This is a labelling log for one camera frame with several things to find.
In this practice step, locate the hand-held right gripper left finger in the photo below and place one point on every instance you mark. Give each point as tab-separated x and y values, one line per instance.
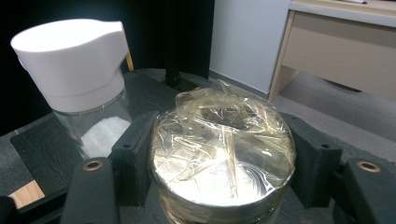
134	155

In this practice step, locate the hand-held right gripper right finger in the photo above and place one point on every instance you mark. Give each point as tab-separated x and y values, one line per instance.
314	161

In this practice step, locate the glass jar with film-wrapped lid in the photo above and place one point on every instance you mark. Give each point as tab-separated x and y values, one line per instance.
218	155

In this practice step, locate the black metal-legged shelf rack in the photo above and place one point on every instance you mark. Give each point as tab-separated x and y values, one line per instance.
46	149

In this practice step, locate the white-lidded glass salt jar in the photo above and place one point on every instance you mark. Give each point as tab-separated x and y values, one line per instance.
74	71

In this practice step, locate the light wooden desk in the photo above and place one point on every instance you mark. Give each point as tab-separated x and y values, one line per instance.
336	46

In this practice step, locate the white cabinet panel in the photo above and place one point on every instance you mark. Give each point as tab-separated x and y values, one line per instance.
246	40

